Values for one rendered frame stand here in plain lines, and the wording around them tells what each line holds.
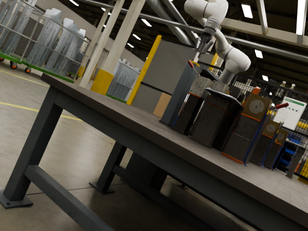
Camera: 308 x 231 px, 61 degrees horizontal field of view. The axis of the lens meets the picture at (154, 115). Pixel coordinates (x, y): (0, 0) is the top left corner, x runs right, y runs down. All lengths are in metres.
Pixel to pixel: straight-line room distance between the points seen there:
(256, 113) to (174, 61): 3.50
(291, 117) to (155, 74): 2.65
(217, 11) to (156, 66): 3.21
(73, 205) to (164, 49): 4.05
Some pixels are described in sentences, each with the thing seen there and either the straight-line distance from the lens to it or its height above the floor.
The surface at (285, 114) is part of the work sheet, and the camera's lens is 3.09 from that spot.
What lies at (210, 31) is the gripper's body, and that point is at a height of 1.37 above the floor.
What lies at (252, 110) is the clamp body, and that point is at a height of 0.98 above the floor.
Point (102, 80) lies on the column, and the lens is 9.50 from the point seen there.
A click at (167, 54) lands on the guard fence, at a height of 1.71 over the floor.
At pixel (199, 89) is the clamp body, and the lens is 1.56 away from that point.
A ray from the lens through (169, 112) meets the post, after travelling 1.72.
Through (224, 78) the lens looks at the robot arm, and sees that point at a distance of 2.34.
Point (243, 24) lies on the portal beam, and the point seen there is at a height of 3.40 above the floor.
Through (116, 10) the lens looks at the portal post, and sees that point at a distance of 8.93.
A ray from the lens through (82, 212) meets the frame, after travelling 1.26.
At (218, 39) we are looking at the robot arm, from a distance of 2.16.
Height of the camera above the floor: 0.80
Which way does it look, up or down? 3 degrees down
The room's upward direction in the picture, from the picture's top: 25 degrees clockwise
